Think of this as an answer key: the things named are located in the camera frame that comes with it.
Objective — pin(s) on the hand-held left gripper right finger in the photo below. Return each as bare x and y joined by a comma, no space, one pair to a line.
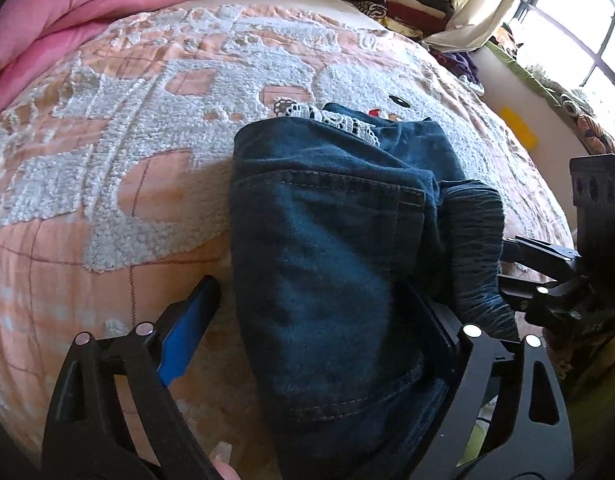
455,357

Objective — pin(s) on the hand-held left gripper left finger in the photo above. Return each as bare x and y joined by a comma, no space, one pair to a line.
185,332

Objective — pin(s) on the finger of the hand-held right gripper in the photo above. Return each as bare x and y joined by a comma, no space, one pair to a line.
542,251
520,290

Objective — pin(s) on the blue denim pants lace trim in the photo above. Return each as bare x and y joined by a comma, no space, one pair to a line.
327,260

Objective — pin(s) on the person's right forearm green sleeve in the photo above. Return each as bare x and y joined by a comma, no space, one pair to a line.
597,410

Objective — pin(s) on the orange floral cloth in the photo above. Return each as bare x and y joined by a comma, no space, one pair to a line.
595,132

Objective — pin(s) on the yellow bag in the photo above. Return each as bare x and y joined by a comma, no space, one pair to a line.
520,127

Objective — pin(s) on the green windowsill cloth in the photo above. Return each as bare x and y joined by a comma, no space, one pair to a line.
532,77

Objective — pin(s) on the pink white fluffy blanket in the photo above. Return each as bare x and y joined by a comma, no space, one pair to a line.
112,210

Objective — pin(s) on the window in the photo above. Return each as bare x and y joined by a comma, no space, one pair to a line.
577,25

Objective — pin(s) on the purple clothes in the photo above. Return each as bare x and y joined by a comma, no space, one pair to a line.
457,65

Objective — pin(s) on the cream curtain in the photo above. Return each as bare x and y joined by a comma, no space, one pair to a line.
482,0

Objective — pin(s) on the pink quilt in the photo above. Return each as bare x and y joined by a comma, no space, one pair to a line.
62,10

